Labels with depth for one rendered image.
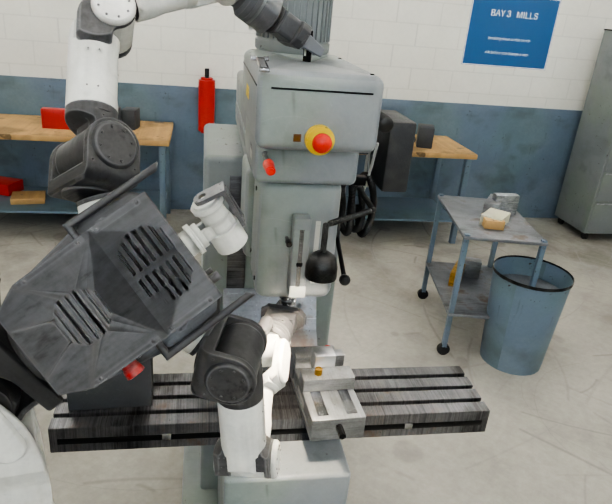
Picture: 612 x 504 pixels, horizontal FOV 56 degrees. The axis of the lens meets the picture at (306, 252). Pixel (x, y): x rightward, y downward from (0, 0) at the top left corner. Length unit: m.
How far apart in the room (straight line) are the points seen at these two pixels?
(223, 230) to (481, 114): 5.36
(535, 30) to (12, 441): 5.95
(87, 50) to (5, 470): 0.73
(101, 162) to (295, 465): 1.00
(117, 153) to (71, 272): 0.23
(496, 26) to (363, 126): 5.05
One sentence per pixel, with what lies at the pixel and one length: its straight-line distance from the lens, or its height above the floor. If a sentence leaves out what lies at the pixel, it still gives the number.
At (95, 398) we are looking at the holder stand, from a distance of 1.71.
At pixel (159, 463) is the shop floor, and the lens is 2.92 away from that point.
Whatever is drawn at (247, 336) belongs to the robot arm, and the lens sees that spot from 1.07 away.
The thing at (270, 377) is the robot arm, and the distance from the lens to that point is 1.34.
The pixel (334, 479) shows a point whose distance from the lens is 1.66.
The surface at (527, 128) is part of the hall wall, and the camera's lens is 6.57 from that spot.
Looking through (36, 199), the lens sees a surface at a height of 0.27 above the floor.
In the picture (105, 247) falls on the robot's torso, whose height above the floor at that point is 1.66.
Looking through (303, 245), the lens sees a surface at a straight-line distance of 1.38.
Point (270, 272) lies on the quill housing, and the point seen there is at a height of 1.39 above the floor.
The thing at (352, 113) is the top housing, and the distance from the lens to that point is 1.21.
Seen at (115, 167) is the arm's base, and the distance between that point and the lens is 1.01.
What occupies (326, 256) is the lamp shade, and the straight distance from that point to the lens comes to 1.25.
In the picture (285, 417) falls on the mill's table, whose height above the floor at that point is 0.95.
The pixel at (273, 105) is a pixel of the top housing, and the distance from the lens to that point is 1.18.
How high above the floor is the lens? 2.02
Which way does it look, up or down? 24 degrees down
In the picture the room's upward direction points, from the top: 5 degrees clockwise
